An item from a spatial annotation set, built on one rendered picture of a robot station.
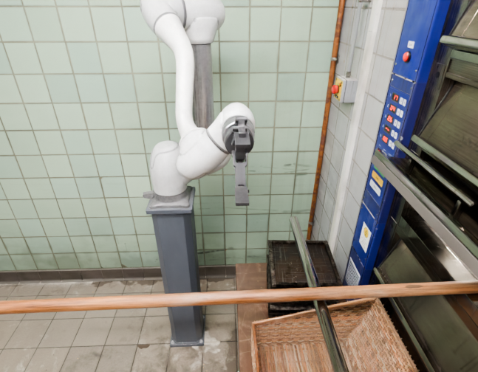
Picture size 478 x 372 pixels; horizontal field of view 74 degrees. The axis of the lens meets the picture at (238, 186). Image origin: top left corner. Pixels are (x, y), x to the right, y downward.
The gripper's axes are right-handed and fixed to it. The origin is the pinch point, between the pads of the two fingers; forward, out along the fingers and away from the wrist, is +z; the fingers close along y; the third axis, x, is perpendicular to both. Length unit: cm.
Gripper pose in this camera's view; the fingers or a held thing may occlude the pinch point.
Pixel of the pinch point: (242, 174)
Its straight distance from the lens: 66.0
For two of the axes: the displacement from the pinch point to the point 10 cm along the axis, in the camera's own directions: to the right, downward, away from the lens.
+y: 0.0, 8.6, 5.0
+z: 0.4, 5.0, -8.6
